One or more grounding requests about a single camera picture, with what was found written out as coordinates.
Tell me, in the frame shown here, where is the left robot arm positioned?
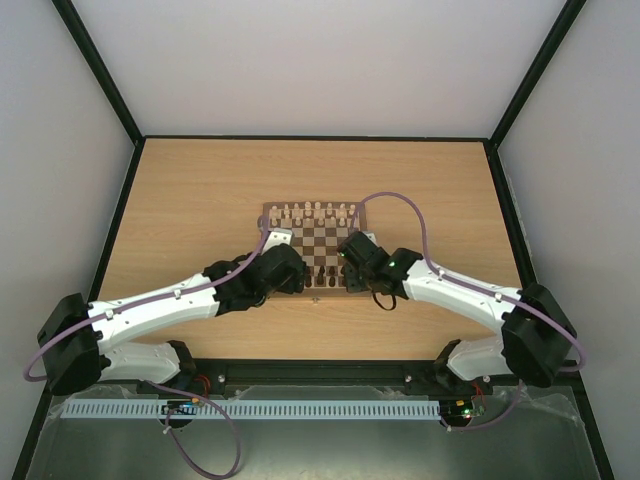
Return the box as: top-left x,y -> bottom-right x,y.
38,243 -> 306,395

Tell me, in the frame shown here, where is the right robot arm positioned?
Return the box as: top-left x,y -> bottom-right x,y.
338,231 -> 577,392

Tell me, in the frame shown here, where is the wooden chess board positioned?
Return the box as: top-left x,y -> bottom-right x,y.
258,200 -> 370,300

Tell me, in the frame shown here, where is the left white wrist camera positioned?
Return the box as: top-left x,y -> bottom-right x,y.
262,228 -> 294,252

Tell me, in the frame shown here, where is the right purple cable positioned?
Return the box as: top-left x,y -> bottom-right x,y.
349,192 -> 589,434

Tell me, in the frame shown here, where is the black aluminium frame rail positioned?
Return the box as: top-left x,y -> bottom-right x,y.
49,357 -> 581,396

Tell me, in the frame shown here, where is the white slotted cable duct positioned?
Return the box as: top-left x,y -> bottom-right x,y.
61,399 -> 441,421

